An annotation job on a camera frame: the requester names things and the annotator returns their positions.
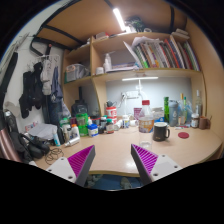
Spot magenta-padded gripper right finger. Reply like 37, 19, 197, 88
130, 143, 184, 187

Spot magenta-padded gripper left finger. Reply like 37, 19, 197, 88
45, 144, 97, 188

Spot clear red-capped drink bottle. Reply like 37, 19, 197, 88
138, 99, 155, 150

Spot white orange-capped bottle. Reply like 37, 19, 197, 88
70, 123, 80, 139

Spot black mug white inside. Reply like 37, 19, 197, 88
152, 121, 171, 142

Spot blue and white jar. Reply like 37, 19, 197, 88
87, 123, 100, 138

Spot green plastic container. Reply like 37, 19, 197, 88
75, 113, 89, 137

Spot white blue-label bottle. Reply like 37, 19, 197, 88
121, 114, 131, 129

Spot dark brown green-capped bottle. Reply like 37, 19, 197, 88
105, 118, 115, 135

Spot flat round red coaster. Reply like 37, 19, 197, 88
177, 131, 190, 140

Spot blue and white carton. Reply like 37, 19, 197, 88
153, 107, 165, 123

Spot pink pouch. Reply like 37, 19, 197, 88
133, 107, 143, 120

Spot black bag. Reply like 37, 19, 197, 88
9, 131, 51, 161

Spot black appliance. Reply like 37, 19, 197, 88
70, 86, 90, 118

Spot red and white canister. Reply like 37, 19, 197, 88
105, 106, 118, 125

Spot brown jar white lid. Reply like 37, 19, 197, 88
190, 113, 200, 129

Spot green-capped plastic bottle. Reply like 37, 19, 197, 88
183, 97, 189, 125

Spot yellow-capped bottle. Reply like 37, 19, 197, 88
180, 93, 185, 125

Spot brown mug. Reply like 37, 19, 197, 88
198, 115, 212, 131

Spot white slim desk lamp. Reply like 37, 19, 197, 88
135, 79, 145, 101

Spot clear glass bottle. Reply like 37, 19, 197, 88
194, 89, 204, 118

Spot white under-shelf light strip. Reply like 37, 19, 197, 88
121, 76, 159, 82

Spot hanging clothes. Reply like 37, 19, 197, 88
18, 54, 65, 120

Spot white ceiling light tube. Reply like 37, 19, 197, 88
112, 7, 128, 33

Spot black coiled cable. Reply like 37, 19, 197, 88
44, 147, 64, 166

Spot white wall outlet with cables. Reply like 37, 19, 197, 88
121, 90, 141, 100

